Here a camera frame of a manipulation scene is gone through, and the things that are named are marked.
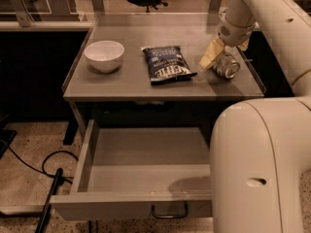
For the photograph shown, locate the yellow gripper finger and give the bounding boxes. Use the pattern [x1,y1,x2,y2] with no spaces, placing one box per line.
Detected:
[199,38,225,69]
[238,39,250,51]

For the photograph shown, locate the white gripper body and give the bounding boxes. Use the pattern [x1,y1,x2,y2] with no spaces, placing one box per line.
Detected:
[218,16,256,48]

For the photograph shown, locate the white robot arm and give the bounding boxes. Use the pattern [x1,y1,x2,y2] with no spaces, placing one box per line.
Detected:
[210,0,311,233]

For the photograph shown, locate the grey open top drawer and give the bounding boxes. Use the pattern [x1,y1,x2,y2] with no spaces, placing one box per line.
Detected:
[52,119,212,220]

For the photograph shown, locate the grey cabinet counter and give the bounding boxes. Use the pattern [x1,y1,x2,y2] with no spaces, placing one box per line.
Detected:
[64,13,264,133]

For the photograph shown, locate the dark blue chip bag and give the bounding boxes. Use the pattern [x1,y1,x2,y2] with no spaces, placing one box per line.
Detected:
[142,46,197,85]

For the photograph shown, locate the white ceramic bowl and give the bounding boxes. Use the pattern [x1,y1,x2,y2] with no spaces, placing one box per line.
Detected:
[84,40,124,73]

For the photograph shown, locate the black floor pole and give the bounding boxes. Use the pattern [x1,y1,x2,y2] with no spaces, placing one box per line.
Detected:
[35,168,63,233]

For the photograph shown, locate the black drawer handle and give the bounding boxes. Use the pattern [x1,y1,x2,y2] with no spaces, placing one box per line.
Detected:
[151,202,189,219]

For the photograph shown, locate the black floor cable left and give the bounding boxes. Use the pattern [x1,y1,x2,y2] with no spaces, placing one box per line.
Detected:
[0,139,80,185]

